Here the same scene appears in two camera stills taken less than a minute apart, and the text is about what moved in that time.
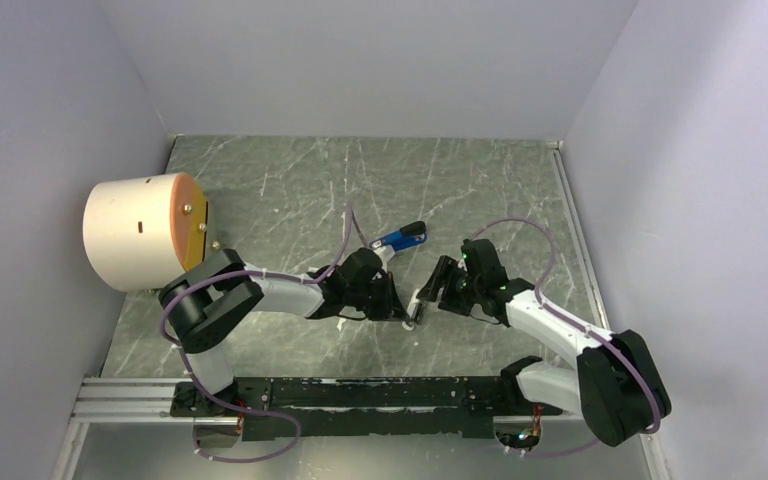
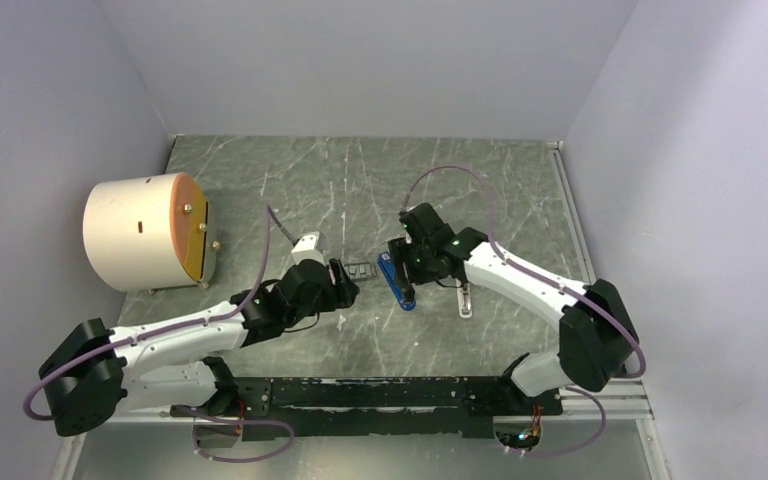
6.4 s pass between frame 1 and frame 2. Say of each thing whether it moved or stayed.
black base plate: stayed
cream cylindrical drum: stayed
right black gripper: moved
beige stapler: moved
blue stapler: moved
